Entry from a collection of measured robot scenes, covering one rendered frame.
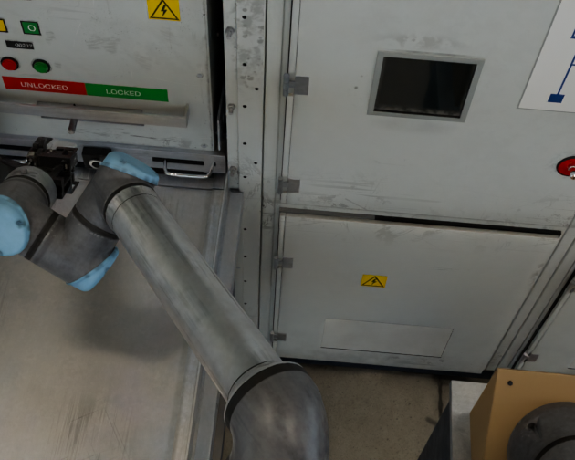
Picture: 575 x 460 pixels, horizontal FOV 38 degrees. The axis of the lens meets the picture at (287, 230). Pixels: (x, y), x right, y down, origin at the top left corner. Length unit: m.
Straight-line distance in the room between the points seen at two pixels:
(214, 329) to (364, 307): 1.14
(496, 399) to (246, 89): 0.71
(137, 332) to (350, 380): 1.03
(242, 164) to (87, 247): 0.48
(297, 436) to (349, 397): 1.55
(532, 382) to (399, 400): 1.02
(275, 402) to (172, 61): 0.81
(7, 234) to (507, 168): 0.93
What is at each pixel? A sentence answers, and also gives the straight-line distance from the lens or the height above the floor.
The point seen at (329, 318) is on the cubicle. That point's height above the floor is 0.32.
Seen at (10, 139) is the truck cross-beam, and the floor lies 0.92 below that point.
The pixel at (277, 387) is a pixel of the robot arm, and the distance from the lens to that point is 0.97.
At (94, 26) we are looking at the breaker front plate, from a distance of 1.56.
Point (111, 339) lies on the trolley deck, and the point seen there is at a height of 0.85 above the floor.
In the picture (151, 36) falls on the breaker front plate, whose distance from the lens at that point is 1.55.
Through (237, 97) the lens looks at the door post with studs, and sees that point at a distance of 1.57.
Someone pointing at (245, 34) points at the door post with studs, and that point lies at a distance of 1.45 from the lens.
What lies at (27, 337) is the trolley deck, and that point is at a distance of 1.67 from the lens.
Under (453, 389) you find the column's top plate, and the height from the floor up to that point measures 0.75.
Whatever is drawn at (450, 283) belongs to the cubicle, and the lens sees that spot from 2.05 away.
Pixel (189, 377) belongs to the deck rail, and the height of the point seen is 0.85.
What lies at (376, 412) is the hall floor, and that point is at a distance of 2.49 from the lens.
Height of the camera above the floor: 2.30
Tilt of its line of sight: 57 degrees down
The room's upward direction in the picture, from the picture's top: 4 degrees clockwise
